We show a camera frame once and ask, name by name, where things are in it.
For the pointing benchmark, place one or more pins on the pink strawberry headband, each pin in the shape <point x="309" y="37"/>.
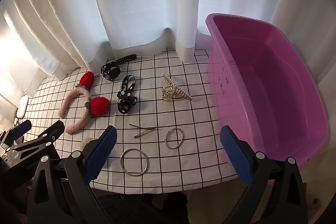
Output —
<point x="101" y="106"/>

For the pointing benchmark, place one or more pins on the small silver bangle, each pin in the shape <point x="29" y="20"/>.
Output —
<point x="166" y="140"/>

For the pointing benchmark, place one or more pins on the large silver bangle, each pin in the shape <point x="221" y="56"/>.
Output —
<point x="121" y="162"/>

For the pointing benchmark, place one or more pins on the white curtain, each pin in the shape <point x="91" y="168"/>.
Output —
<point x="131" y="3"/>

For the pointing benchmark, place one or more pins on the thin metal hairpin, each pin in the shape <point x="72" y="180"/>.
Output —
<point x="141" y="126"/>
<point x="143" y="133"/>

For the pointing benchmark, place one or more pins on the white rounded object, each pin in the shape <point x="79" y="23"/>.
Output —
<point x="22" y="107"/>

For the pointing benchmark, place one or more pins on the purple plastic basin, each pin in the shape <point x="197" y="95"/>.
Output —
<point x="275" y="82"/>

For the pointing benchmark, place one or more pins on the white fluffy pompom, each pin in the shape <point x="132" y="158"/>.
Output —
<point x="85" y="143"/>

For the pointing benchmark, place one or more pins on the black wrist watch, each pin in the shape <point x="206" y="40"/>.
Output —
<point x="110" y="69"/>

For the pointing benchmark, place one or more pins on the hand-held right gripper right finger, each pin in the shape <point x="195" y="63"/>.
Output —
<point x="236" y="155"/>

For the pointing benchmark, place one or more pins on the black ribbon bow hair clip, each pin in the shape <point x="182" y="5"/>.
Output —
<point x="126" y="103"/>

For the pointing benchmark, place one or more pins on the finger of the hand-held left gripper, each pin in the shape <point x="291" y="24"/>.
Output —
<point x="51" y="132"/>
<point x="22" y="128"/>

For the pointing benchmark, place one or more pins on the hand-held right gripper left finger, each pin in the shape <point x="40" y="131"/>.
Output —
<point x="103" y="153"/>

